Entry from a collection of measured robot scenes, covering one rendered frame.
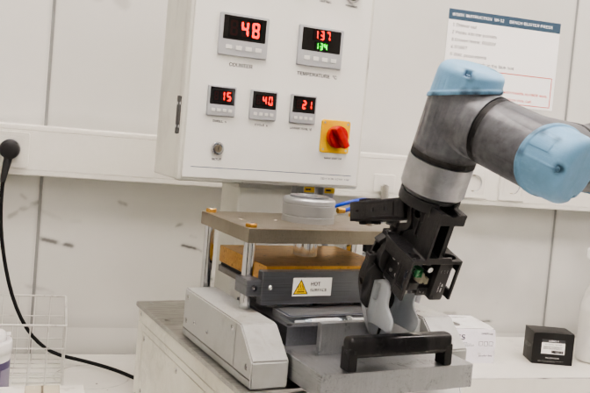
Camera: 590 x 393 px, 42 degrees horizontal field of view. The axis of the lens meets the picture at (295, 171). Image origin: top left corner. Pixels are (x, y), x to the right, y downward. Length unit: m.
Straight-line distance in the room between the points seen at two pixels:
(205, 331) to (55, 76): 0.74
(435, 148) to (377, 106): 0.91
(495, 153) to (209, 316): 0.47
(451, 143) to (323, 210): 0.33
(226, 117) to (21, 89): 0.54
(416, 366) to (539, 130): 0.35
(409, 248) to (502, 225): 1.03
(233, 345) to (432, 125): 0.37
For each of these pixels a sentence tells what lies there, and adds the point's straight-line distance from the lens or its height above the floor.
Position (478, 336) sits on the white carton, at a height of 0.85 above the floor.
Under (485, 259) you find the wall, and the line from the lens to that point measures 1.91.
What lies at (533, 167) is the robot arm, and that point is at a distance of 0.78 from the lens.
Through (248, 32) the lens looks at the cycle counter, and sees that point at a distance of 1.24.
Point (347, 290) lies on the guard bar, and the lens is 1.09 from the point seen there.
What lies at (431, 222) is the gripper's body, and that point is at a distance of 0.87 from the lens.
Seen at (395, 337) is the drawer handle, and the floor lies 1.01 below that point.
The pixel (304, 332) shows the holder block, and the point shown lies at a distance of 1.01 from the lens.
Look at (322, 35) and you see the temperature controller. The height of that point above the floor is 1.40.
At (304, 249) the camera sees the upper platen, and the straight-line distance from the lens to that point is 1.14.
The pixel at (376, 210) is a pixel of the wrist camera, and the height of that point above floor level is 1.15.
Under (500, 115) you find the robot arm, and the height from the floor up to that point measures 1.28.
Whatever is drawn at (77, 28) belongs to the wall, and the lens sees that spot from 1.64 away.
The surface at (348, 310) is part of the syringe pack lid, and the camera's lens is 1.07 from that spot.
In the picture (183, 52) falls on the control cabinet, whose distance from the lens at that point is 1.23.
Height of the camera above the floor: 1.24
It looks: 3 degrees down
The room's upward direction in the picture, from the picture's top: 5 degrees clockwise
